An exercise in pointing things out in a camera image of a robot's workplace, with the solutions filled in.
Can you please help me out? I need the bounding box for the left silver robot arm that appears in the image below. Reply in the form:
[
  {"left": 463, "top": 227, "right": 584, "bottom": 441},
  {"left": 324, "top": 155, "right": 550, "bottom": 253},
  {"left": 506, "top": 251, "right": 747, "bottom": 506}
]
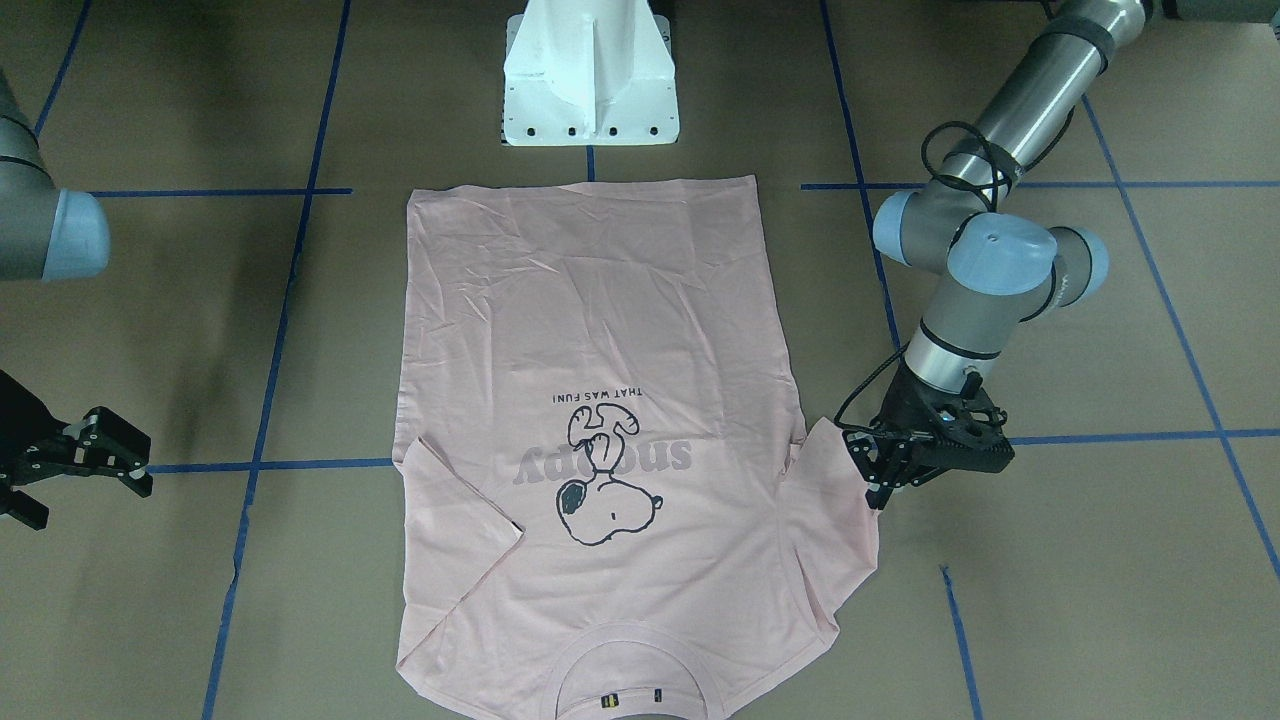
[{"left": 842, "top": 1, "right": 1277, "bottom": 511}]

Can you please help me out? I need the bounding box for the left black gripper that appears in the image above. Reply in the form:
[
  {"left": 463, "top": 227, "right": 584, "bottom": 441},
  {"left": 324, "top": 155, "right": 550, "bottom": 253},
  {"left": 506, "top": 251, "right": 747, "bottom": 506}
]
[{"left": 844, "top": 361, "right": 1015, "bottom": 511}]

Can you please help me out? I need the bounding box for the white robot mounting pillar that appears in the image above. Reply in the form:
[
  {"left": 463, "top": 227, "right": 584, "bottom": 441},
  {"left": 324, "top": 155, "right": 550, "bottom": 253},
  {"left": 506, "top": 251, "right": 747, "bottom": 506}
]
[{"left": 500, "top": 1, "right": 681, "bottom": 147}]

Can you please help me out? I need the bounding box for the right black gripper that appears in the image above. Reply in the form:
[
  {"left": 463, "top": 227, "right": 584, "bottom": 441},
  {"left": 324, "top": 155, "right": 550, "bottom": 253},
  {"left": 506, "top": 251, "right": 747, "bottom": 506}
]
[{"left": 1, "top": 372, "right": 154, "bottom": 521}]

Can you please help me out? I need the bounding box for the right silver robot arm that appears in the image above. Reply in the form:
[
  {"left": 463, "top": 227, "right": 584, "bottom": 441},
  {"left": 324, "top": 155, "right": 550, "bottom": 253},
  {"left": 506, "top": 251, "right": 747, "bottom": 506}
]
[{"left": 1, "top": 78, "right": 154, "bottom": 530}]

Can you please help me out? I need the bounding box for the pink Snoopy t-shirt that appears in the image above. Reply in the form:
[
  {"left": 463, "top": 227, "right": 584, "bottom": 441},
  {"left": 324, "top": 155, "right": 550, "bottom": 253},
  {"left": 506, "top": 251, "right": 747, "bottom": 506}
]
[{"left": 392, "top": 176, "right": 879, "bottom": 719}]

